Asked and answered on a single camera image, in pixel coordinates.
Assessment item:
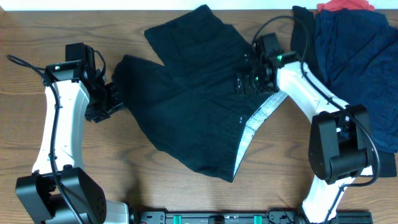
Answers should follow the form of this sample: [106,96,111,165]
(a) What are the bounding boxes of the black shorts with white waistband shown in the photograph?
[112,5,286,182]

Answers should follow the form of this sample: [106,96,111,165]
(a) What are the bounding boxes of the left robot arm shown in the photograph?
[16,60,130,223]

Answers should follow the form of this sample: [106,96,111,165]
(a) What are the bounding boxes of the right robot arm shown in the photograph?
[236,52,380,223]

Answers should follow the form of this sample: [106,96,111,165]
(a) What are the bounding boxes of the navy blue garment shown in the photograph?
[313,8,398,154]

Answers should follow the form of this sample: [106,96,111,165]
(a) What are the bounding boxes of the red garment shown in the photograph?
[317,0,375,12]

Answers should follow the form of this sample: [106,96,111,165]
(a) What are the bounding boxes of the black garment under pile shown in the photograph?
[290,5,397,179]

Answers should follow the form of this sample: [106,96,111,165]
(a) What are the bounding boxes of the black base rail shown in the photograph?
[140,210,373,224]

